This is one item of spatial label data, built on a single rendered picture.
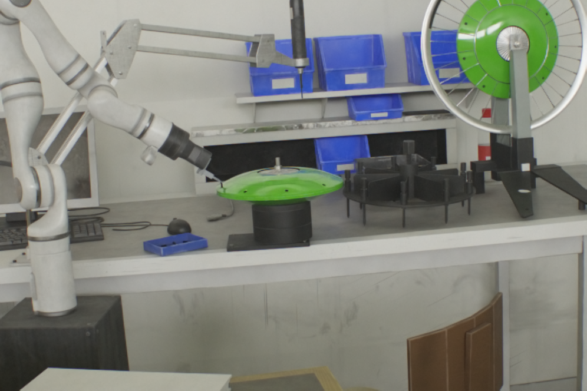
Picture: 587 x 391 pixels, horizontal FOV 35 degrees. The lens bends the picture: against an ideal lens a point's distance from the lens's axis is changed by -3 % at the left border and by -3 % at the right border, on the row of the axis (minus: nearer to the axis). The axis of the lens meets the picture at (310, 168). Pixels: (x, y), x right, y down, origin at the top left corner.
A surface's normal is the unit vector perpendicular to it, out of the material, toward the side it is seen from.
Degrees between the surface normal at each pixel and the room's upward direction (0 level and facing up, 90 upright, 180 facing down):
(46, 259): 90
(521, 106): 87
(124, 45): 90
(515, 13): 80
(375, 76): 99
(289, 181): 21
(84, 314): 0
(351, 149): 90
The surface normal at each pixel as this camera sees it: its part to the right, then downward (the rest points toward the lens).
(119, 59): 0.45, 0.11
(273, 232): -0.23, 0.16
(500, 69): 0.09, 0.30
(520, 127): 0.18, 0.08
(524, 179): 0.00, -0.89
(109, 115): 0.32, 0.59
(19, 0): 0.69, -0.14
